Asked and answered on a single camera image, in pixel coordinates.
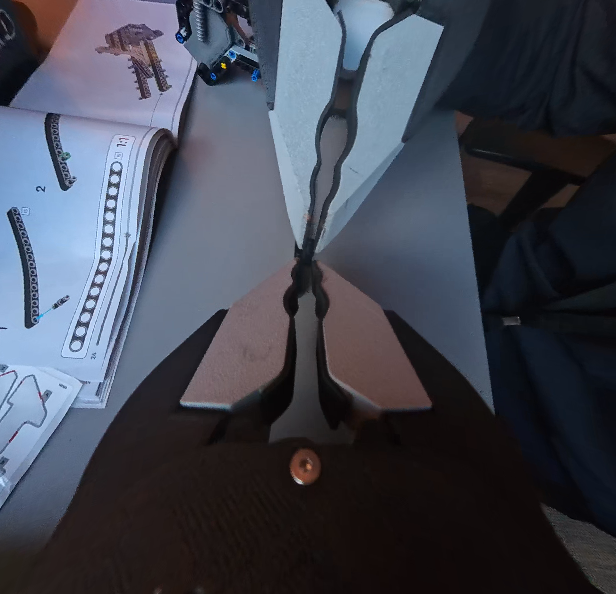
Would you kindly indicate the person's dark blue clothing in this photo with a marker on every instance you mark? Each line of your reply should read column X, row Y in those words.
column 553, row 363

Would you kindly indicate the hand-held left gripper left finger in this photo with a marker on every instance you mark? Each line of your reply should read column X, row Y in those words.
column 236, row 353

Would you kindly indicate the partly built lego model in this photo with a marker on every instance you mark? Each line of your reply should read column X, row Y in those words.
column 211, row 31

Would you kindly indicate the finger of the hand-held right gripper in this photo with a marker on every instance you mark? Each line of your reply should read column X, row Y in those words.
column 303, row 98
column 385, row 98

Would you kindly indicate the black lego set box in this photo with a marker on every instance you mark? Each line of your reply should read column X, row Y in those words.
column 14, row 50

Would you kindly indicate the lego sticker sheet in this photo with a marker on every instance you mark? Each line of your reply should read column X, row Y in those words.
column 29, row 411

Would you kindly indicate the open lego instruction booklet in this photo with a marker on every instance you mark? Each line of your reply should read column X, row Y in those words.
column 96, row 194

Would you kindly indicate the black office chair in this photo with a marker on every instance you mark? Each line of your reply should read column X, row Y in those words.
column 529, row 170

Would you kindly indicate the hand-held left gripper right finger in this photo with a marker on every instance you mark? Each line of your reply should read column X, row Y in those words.
column 375, row 358

